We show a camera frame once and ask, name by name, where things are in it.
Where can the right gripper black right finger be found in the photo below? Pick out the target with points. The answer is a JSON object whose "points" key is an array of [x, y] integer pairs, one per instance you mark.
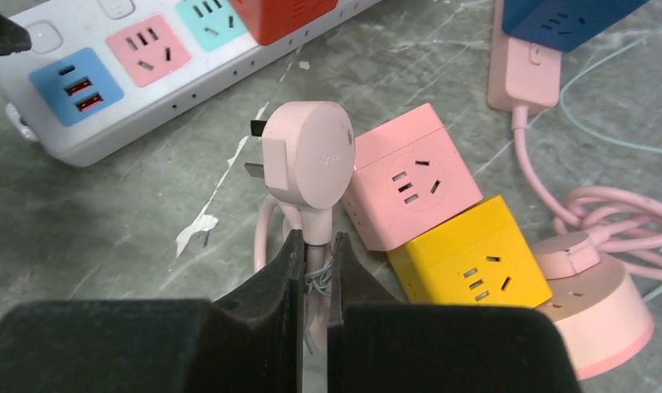
{"points": [[378, 343]]}

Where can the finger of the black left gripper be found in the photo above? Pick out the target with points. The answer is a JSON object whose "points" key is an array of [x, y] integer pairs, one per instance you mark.
{"points": [[13, 37]]}

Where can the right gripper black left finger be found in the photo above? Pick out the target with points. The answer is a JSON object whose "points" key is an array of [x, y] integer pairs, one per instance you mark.
{"points": [[249, 340]]}

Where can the white multicolour power strip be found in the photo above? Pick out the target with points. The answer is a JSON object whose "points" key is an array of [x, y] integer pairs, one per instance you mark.
{"points": [[101, 74]]}

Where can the pink round plug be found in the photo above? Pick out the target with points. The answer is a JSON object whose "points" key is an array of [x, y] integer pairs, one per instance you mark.
{"points": [[308, 151]]}

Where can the pink round socket hub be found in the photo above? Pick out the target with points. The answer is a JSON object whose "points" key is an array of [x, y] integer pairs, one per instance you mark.
{"points": [[595, 305]]}

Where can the yellow cube socket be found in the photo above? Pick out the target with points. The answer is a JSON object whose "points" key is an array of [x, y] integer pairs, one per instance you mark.
{"points": [[479, 257]]}

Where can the pink cube socket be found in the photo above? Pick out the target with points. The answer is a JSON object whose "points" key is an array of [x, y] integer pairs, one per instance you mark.
{"points": [[408, 178]]}

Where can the red cube adapter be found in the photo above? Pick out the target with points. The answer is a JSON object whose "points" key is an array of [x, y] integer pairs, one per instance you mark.
{"points": [[271, 20]]}

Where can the pink slim power strip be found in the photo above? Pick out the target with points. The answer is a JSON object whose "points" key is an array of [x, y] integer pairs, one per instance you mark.
{"points": [[521, 73]]}

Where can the blue cube adapter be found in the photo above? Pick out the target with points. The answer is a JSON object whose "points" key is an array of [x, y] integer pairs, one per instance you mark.
{"points": [[563, 25]]}

